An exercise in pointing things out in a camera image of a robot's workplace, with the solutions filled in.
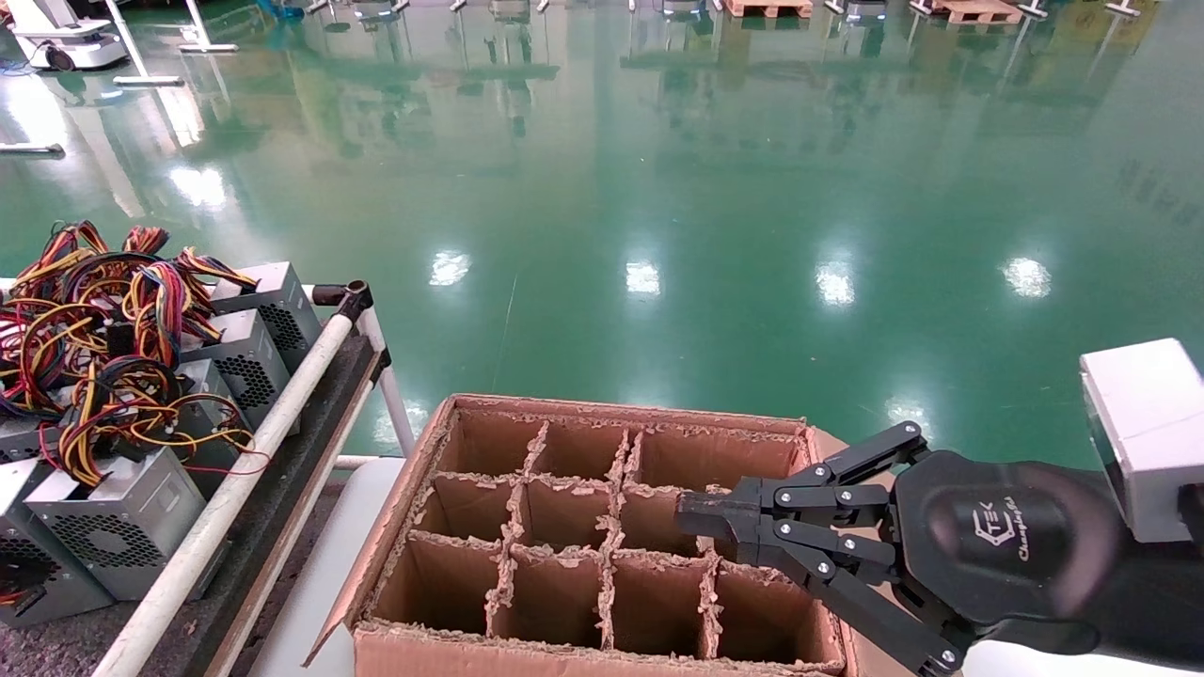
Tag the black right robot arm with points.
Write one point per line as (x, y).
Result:
(1157, 602)

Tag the white stand leg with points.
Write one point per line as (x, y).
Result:
(202, 38)
(141, 66)

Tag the wooden pallet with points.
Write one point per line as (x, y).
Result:
(974, 11)
(767, 7)

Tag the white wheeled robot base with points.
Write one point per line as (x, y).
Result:
(66, 42)

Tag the white pipe leg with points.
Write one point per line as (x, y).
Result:
(397, 414)

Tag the cardboard box with dividers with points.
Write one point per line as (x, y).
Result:
(564, 592)

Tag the black pipe connector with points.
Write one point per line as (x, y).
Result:
(353, 299)

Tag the grey floor bar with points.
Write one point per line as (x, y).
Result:
(33, 149)

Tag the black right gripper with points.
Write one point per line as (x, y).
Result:
(1006, 536)

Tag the grey power supply unit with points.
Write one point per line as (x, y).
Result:
(282, 320)
(249, 362)
(47, 583)
(212, 381)
(122, 527)
(14, 440)

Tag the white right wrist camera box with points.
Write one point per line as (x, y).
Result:
(1143, 432)

